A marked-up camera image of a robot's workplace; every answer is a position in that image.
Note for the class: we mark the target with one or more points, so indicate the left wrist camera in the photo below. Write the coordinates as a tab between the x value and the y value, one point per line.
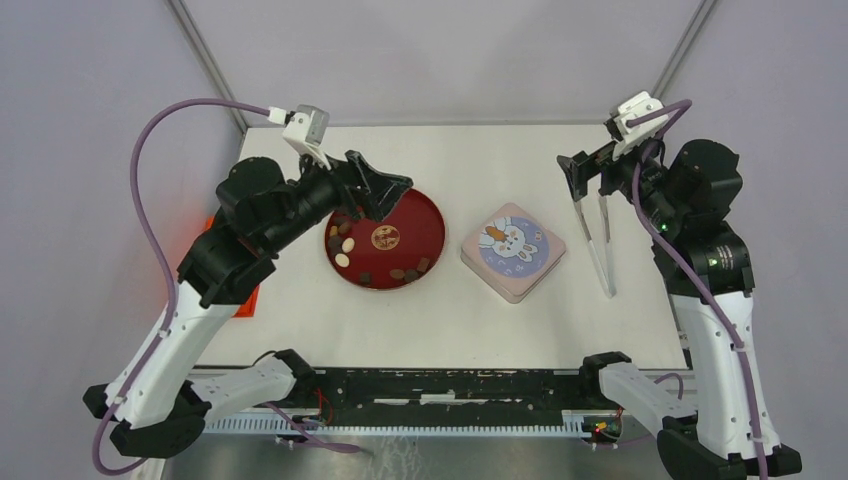
303	130

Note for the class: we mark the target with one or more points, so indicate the square metal tray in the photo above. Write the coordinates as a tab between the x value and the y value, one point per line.
512	233

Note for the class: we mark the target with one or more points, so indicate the white toothed cable strip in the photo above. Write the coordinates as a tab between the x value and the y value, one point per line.
269	423

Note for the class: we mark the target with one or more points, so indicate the white oval chocolate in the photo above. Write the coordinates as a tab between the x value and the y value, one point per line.
342	260

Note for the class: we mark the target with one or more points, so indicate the orange cloth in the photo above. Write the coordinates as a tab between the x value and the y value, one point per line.
248	304

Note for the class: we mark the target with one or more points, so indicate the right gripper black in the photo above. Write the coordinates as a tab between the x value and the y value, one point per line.
579	169

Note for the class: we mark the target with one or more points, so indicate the pink divided chocolate box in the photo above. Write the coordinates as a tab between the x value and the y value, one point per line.
512	279

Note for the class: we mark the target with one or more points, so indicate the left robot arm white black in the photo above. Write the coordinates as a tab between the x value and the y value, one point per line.
153	410

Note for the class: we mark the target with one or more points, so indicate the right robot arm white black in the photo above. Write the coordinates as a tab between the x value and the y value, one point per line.
727	433

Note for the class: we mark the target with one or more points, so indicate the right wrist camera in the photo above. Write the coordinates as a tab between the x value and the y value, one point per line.
634	121

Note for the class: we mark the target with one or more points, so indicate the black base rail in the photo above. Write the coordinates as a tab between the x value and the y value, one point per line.
417	398

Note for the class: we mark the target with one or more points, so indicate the metal serving tongs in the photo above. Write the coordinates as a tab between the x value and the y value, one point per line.
600	251

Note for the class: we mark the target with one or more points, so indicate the round red plate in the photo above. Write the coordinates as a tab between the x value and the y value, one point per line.
390	254

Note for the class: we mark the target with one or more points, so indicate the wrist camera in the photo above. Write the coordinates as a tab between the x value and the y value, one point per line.
303	130
634	121

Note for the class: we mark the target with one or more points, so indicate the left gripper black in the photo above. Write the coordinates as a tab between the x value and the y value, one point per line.
378	192

